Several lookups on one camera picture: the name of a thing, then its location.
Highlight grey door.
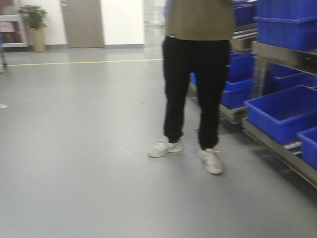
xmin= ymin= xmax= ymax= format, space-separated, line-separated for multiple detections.
xmin=61 ymin=0 xmax=104 ymax=48

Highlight blue bin at far rack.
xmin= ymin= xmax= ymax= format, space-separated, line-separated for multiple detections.
xmin=189 ymin=50 xmax=255 ymax=115

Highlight potted green plant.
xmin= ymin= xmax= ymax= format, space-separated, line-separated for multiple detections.
xmin=19 ymin=4 xmax=47 ymax=53

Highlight blue bin on shelf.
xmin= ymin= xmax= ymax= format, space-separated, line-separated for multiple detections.
xmin=244 ymin=86 xmax=317 ymax=145
xmin=254 ymin=0 xmax=317 ymax=52

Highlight person in black trousers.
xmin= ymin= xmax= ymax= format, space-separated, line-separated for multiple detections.
xmin=148 ymin=0 xmax=236 ymax=175

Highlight blue bin on lower shelf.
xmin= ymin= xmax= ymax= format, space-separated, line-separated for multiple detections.
xmin=244 ymin=86 xmax=317 ymax=145

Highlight blue bin on upper shelf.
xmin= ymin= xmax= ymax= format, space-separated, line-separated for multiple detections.
xmin=254 ymin=0 xmax=317 ymax=52

